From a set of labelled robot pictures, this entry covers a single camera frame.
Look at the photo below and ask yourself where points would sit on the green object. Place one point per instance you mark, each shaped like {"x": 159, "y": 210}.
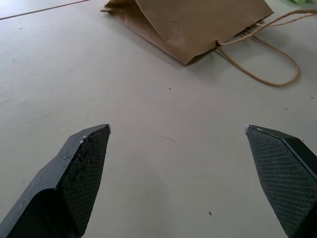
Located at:
{"x": 300, "y": 1}

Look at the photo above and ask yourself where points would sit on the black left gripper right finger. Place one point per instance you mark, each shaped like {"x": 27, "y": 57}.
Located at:
{"x": 280, "y": 173}

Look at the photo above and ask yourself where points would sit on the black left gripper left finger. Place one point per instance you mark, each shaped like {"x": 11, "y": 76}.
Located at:
{"x": 74, "y": 178}

